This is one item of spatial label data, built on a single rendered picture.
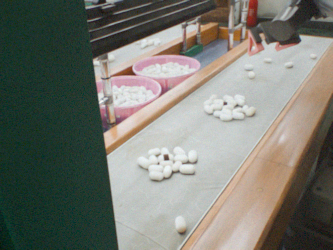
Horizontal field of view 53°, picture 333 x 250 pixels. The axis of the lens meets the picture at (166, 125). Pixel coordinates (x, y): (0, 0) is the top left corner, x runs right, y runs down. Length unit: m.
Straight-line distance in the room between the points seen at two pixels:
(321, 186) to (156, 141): 0.60
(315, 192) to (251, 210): 0.57
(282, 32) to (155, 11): 0.32
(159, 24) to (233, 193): 0.36
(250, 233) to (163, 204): 0.18
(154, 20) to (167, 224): 0.39
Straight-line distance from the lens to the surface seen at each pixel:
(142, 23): 0.66
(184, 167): 0.76
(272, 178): 0.74
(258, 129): 0.96
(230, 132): 0.93
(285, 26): 0.85
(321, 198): 1.21
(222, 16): 5.71
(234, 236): 0.61
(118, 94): 1.19
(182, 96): 1.10
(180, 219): 0.64
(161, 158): 0.79
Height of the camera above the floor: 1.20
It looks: 29 degrees down
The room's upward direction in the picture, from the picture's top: 2 degrees counter-clockwise
